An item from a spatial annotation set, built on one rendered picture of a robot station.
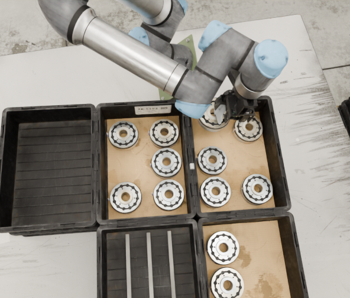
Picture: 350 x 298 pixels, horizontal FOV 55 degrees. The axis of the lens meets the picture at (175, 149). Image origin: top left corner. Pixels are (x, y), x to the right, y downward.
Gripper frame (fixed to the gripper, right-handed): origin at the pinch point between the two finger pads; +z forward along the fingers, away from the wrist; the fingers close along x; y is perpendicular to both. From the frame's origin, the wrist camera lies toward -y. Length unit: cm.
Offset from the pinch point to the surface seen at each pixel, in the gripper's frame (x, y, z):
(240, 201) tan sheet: 7.2, 25.7, 16.3
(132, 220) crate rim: -29.7, 30.0, 10.1
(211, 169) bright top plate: -2.2, 14.7, 14.3
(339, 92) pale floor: 116, -53, 89
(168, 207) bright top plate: -17.8, 26.1, 15.7
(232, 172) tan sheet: 5.8, 15.4, 16.5
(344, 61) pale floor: 126, -77, 88
